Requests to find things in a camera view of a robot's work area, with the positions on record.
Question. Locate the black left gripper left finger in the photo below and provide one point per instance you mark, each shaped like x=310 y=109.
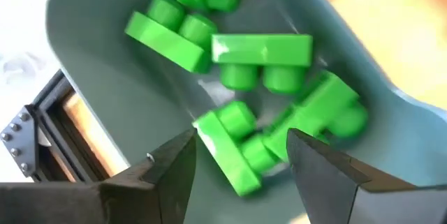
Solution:
x=139 y=196

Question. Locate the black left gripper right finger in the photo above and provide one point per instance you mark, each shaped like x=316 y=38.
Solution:
x=349 y=199

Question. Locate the grey-blue plastic bin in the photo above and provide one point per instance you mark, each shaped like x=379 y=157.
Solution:
x=115 y=88

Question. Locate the grey bolted corner bracket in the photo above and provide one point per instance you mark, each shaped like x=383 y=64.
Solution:
x=21 y=140

